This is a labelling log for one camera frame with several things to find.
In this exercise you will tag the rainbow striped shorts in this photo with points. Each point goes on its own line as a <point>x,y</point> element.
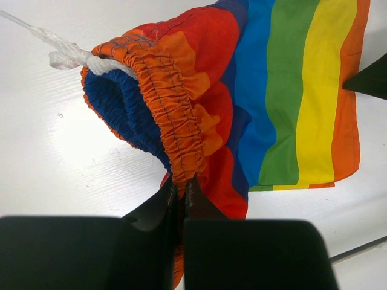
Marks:
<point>243,95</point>

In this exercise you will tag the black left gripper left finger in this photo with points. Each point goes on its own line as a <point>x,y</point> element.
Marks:
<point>135,251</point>

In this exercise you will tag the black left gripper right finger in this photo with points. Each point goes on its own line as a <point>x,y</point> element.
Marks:
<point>223,253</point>

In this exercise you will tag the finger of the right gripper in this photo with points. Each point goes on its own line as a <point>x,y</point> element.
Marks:
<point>371,80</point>

